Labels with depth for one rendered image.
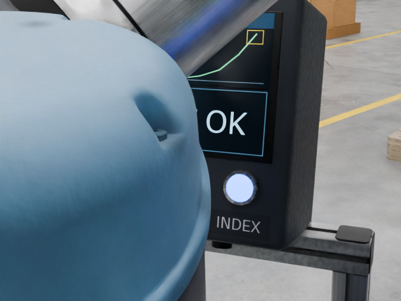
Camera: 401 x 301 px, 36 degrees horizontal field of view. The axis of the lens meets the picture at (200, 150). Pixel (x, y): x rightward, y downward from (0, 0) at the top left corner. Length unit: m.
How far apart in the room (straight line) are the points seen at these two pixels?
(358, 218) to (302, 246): 2.58
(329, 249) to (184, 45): 0.29
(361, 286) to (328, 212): 2.61
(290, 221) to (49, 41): 0.33
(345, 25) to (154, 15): 8.82
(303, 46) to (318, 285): 2.10
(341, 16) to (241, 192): 8.56
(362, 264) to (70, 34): 0.40
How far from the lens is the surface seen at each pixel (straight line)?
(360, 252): 0.53
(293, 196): 0.47
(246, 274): 2.58
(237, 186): 0.46
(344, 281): 0.54
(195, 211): 0.15
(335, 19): 8.86
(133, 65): 0.15
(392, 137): 3.91
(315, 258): 0.54
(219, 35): 0.30
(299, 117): 0.47
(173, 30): 0.28
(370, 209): 3.22
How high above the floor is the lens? 1.29
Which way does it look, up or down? 19 degrees down
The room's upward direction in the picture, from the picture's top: 2 degrees counter-clockwise
